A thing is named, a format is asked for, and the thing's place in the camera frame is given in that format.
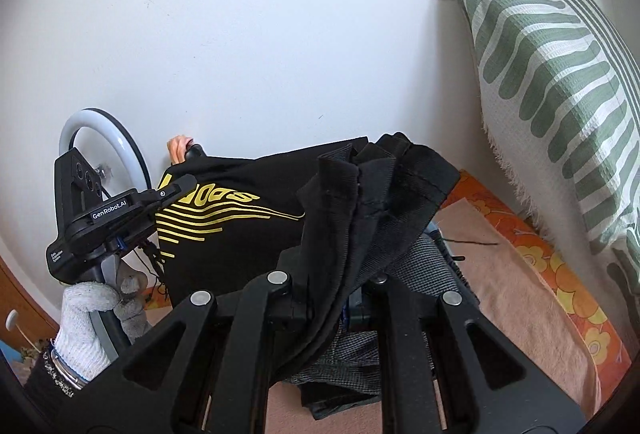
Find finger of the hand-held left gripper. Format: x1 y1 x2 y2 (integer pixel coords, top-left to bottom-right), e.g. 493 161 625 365
142 174 202 206

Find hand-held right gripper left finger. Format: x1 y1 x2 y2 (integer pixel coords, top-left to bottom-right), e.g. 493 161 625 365
87 270 313 434

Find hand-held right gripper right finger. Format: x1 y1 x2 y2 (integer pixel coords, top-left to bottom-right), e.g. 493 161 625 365
349 275 587 434

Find black shorts with yellow stripes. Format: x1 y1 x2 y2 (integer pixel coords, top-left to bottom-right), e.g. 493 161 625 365
155 131 461 377

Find person's left forearm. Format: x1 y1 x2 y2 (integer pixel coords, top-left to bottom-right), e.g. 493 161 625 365
22 346 91 402

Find grey tweed folded pants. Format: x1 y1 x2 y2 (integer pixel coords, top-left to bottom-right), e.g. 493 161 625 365
282 231 476 395

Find black folded pants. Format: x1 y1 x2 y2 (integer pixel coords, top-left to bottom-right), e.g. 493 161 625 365
300 379 386 422

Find person's left hand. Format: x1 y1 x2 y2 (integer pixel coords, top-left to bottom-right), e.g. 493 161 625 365
52 264 151 382

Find orange patterned scarf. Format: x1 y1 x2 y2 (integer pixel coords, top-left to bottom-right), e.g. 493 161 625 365
167 135 193 165

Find brown wooden furniture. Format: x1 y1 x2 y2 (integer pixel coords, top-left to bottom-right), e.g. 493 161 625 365
0 259 61 345

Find peach blanket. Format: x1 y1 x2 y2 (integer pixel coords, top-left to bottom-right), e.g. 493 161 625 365
145 201 601 434

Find orange floral sheet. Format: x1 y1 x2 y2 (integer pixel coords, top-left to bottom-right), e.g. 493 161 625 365
452 169 633 405

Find green striped white pillow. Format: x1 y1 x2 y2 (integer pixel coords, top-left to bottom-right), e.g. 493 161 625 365
454 0 640 315

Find black cable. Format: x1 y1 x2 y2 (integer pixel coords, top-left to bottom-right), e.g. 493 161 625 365
132 241 168 305

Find white ring light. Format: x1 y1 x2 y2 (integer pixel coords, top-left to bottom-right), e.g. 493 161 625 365
59 108 149 195

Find silver bracelet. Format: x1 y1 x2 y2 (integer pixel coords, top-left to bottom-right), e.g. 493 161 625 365
45 346 88 390

